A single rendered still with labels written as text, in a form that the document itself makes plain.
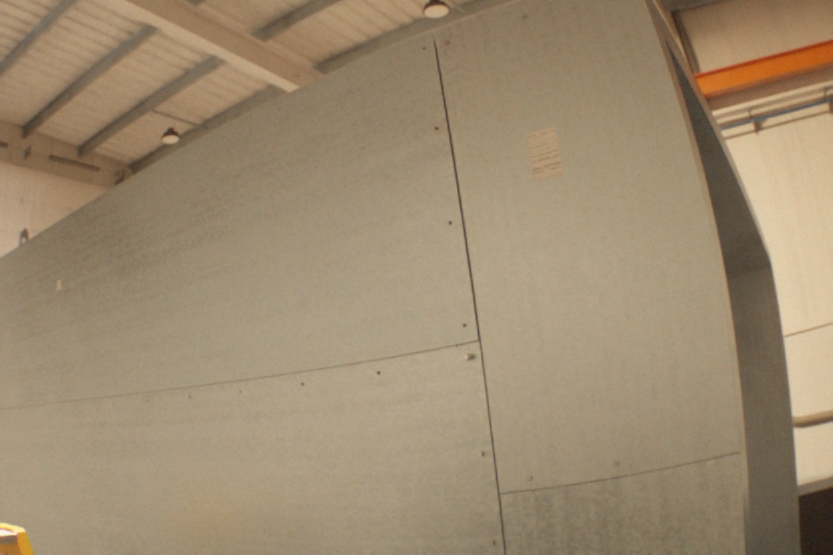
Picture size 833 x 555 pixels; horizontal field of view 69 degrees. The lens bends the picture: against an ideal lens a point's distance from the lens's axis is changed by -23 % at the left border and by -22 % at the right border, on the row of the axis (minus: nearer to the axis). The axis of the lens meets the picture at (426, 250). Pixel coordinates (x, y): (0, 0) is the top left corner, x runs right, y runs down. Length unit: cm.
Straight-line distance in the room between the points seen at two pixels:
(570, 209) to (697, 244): 22
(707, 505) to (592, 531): 19
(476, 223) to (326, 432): 45
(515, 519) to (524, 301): 35
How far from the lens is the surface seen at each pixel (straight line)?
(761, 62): 982
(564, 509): 113
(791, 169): 980
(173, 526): 173
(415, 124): 129
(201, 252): 159
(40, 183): 1288
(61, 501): 223
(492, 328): 116
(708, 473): 106
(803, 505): 561
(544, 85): 120
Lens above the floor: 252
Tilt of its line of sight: 14 degrees up
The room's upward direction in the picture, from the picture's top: 7 degrees counter-clockwise
